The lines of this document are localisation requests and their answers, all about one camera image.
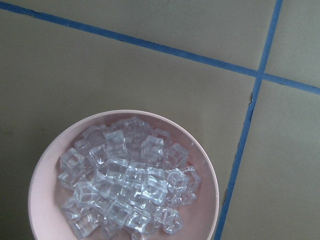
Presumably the clear ice cubes pile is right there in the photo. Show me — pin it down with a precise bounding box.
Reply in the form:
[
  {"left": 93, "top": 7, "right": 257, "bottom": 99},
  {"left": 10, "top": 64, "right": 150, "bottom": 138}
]
[{"left": 58, "top": 117, "right": 201, "bottom": 240}]

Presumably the pink bowl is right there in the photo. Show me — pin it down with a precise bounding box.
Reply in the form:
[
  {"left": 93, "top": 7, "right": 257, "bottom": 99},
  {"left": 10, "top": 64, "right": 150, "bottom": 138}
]
[{"left": 28, "top": 109, "right": 219, "bottom": 240}]

